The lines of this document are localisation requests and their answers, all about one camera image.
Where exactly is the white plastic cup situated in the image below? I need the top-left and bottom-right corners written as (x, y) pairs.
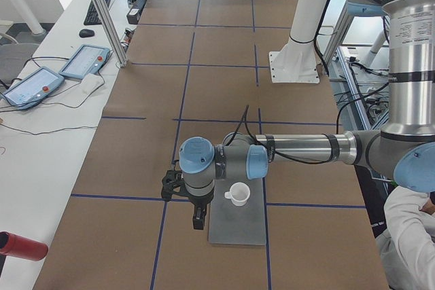
top-left (224, 182), bottom-right (251, 206)

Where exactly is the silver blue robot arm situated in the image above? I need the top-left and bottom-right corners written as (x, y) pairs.
top-left (176, 0), bottom-right (434, 230)

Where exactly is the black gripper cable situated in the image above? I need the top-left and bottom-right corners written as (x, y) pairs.
top-left (226, 103), bottom-right (336, 165)

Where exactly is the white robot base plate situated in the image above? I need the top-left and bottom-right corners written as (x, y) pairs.
top-left (268, 52), bottom-right (319, 84)

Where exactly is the teach pendant tablet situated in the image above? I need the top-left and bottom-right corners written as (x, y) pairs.
top-left (59, 44), bottom-right (111, 79)
top-left (1, 67), bottom-right (65, 110)

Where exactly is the black keyboard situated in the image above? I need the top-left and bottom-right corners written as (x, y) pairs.
top-left (83, 0), bottom-right (113, 26)

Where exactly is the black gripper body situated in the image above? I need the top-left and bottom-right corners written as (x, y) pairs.
top-left (187, 189), bottom-right (214, 209)

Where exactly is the far teach pendant tablet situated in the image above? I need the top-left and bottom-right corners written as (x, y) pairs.
top-left (59, 44), bottom-right (111, 79)

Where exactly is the grey closed laptop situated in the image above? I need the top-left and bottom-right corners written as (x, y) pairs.
top-left (208, 179), bottom-right (266, 245)

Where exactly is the seated person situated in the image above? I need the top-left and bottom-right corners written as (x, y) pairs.
top-left (355, 166), bottom-right (434, 289)

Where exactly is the near teach pendant tablet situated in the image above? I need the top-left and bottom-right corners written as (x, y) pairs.
top-left (1, 67), bottom-right (65, 110)

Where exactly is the white cloth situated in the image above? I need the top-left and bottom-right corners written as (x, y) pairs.
top-left (80, 73), bottom-right (104, 95)

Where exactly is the red cylinder bottle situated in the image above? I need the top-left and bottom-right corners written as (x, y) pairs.
top-left (1, 232), bottom-right (48, 261)

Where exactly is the black computer mouse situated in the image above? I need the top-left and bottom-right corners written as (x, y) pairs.
top-left (79, 29), bottom-right (95, 38)

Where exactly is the white pedestal column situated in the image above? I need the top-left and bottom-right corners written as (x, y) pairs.
top-left (289, 0), bottom-right (327, 70)

